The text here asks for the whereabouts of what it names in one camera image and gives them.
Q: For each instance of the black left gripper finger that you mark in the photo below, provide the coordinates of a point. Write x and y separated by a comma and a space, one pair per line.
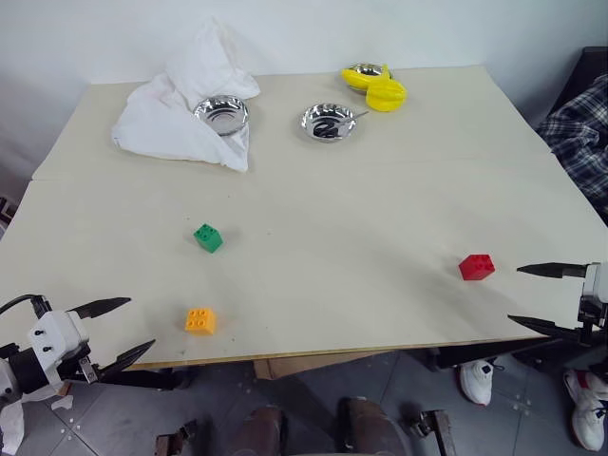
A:
102, 306
127, 357

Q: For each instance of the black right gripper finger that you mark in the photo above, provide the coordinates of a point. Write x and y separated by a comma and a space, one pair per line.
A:
546, 270
541, 325

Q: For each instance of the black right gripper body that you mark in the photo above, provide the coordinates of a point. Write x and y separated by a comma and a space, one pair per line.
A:
589, 334

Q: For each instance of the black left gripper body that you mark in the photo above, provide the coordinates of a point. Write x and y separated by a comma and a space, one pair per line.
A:
81, 366

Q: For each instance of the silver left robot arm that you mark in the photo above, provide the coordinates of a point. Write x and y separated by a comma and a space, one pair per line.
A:
19, 373

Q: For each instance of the red toy brick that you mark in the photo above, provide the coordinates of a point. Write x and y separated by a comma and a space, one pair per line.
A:
476, 267

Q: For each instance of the white sneaker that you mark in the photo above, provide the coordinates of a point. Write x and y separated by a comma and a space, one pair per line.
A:
476, 382
588, 413

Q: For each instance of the orange toy brick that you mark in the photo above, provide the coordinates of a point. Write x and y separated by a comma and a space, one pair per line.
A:
200, 321

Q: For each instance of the green toy brick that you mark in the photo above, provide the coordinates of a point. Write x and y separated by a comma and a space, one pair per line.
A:
208, 237

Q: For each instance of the plaid shirt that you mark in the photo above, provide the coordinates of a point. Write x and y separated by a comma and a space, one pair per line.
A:
579, 138

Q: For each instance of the cardboard box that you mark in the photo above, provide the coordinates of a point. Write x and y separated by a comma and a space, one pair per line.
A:
323, 363

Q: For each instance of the white cloth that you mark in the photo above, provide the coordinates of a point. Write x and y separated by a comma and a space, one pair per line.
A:
161, 119

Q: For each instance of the dark brown rounded shape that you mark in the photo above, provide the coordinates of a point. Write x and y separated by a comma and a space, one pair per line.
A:
366, 427

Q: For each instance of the steel bowl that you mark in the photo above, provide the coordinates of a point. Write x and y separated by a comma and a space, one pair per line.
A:
328, 122
221, 113
368, 70

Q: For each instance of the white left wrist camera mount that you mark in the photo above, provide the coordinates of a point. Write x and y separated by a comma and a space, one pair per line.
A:
54, 339

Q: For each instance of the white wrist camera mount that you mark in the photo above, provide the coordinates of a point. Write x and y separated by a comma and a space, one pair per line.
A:
593, 290
54, 339

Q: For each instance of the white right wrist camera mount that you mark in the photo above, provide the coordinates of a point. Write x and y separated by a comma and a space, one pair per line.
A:
593, 290

